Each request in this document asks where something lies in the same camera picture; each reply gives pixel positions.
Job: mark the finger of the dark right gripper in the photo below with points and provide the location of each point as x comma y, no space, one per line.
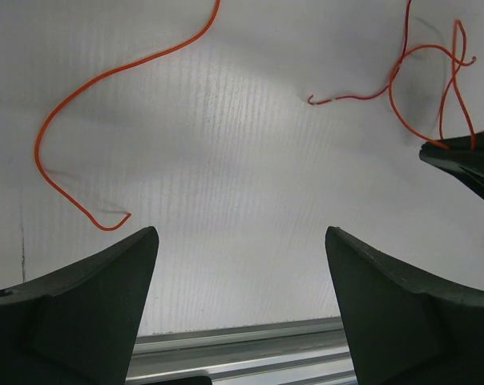
472,178
466,142

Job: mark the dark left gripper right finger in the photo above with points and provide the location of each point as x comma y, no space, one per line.
403,324

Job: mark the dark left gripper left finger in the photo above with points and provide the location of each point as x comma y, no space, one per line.
78,324

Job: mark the aluminium extrusion rail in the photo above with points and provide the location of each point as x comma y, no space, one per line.
301,352

